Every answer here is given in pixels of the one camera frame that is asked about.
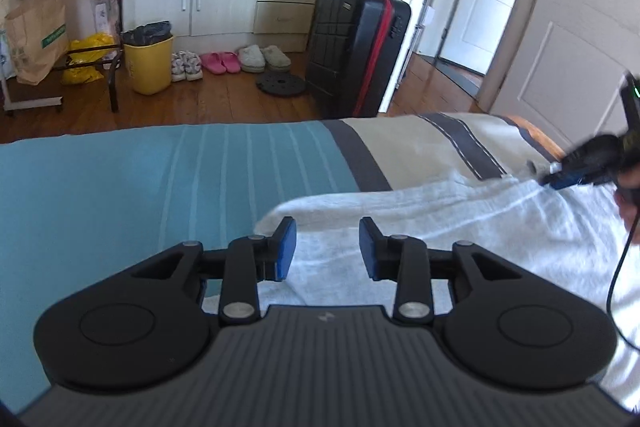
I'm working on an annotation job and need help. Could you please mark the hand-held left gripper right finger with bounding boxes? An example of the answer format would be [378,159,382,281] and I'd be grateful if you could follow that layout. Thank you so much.
[359,217,523,323]

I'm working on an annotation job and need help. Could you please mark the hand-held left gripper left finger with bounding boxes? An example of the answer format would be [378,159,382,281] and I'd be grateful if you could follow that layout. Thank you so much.
[131,216,298,327]

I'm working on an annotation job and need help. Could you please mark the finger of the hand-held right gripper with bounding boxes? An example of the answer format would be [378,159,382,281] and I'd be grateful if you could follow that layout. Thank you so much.
[527,134,626,178]
[541,172,612,192]

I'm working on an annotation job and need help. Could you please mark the white towel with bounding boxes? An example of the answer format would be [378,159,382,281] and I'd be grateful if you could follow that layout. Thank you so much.
[202,172,640,414]

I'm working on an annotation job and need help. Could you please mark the person's right hand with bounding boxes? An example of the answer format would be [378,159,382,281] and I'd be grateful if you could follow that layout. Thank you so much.
[615,167,640,246]

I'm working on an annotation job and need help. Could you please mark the white panel door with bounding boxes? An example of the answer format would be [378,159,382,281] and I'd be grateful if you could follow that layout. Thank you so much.
[491,0,640,148]

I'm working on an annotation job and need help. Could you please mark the black weight plate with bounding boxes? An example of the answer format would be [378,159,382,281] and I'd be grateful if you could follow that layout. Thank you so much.
[255,73,306,97]

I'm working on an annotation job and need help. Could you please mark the striped bed sheet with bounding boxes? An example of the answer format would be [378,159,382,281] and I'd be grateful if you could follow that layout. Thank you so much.
[0,112,568,414]

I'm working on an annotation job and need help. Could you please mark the beige fuzzy slipper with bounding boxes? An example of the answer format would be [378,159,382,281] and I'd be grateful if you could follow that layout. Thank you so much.
[261,45,292,73]
[237,45,266,74]

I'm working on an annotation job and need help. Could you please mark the black suitcase with red stripe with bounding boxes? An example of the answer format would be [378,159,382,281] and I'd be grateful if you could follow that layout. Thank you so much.
[305,0,412,119]

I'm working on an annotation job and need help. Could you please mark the white sneaker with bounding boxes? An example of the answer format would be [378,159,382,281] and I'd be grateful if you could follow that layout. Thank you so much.
[185,51,204,82]
[171,52,189,83]

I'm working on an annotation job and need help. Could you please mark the yellow trash bin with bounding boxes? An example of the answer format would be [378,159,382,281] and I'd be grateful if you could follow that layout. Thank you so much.
[123,34,175,96]

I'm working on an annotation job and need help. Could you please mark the black bin liner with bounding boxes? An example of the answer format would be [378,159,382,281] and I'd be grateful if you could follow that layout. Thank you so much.
[121,21,172,48]

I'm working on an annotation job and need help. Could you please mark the yellow plastic bag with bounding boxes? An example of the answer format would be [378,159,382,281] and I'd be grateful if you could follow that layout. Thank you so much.
[61,33,121,86]

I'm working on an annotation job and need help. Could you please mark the white-legged rolling table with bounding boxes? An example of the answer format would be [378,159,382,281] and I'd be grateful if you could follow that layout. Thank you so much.
[0,0,94,114]

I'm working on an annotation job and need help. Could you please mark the white plastic bag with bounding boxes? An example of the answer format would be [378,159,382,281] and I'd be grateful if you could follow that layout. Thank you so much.
[92,0,121,38]

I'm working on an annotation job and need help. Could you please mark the brown paper bag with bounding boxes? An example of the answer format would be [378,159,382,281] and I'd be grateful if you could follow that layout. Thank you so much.
[4,0,70,86]

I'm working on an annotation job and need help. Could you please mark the black cable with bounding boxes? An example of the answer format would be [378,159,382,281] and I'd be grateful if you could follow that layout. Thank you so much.
[605,206,640,354]

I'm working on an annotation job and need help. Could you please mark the black metal chair frame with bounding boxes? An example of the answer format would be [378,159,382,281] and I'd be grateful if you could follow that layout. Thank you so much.
[64,47,124,114]

